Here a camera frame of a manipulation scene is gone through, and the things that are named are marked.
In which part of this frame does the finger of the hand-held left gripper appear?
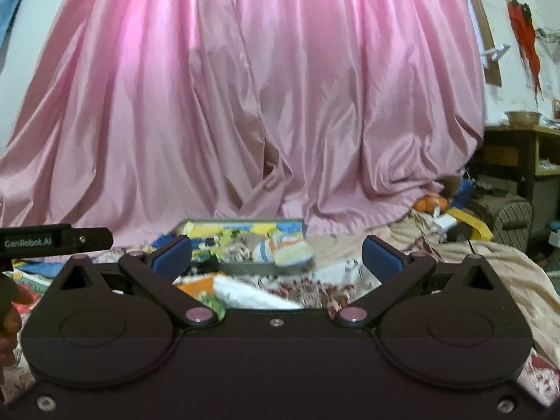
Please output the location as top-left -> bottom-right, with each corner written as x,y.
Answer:
72,227 -> 114,252

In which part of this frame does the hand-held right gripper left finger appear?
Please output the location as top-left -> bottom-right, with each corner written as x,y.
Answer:
41,235 -> 222,327

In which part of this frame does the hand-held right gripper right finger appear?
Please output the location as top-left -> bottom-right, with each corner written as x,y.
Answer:
337,235 -> 523,327

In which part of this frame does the grey box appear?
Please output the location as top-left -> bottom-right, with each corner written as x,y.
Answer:
170,217 -> 316,277

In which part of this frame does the white cloth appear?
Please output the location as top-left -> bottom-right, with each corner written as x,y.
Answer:
212,273 -> 303,311

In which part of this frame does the person's left hand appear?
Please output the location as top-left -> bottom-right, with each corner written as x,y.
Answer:
0,281 -> 34,368

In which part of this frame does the orange cloth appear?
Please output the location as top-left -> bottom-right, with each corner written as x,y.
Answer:
175,278 -> 219,303

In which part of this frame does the floral bedsheet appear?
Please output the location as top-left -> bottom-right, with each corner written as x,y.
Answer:
0,223 -> 560,407

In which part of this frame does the yellow blue printed cloth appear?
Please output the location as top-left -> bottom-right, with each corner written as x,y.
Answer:
175,220 -> 303,264

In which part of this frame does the orange plush toy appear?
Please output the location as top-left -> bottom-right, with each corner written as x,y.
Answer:
413,192 -> 451,214

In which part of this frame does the striped sock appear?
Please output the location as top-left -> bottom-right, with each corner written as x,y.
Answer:
253,233 -> 315,269

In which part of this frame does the cream blanket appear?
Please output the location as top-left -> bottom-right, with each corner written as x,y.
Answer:
385,214 -> 560,362

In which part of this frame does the plaid bag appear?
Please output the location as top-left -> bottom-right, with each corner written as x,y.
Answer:
472,196 -> 534,244

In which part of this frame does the pink satin curtain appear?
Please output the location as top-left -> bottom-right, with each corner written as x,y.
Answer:
0,0 -> 488,264

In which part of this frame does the wooden side table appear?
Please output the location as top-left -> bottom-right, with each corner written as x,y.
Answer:
472,123 -> 560,211

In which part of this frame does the beige bowl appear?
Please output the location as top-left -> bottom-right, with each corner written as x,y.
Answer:
504,110 -> 543,126

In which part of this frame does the blue towel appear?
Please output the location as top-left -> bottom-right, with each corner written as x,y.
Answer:
0,0 -> 32,47

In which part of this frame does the red orange hanging decoration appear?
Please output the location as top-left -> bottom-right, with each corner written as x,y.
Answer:
507,0 -> 544,106

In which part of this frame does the wooden frame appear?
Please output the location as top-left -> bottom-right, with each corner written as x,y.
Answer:
461,0 -> 503,88

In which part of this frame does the white wall hook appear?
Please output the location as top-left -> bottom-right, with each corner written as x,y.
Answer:
480,44 -> 512,69

